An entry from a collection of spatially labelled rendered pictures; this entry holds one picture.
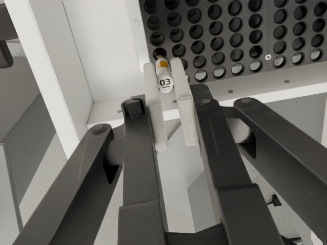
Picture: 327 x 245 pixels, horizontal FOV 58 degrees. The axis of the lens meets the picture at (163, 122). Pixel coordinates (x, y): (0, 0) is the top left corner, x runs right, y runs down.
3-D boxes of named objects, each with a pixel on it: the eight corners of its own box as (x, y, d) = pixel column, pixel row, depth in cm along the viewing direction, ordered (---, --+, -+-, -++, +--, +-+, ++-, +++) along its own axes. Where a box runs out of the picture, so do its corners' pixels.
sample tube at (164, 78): (170, 69, 25) (175, 89, 21) (155, 71, 25) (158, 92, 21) (167, 55, 25) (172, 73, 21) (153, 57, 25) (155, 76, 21)
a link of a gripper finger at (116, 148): (156, 160, 14) (96, 171, 14) (151, 113, 19) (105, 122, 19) (150, 134, 14) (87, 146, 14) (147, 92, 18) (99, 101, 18)
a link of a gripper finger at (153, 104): (169, 150, 16) (155, 153, 16) (160, 99, 22) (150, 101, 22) (160, 102, 15) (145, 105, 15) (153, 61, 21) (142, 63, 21)
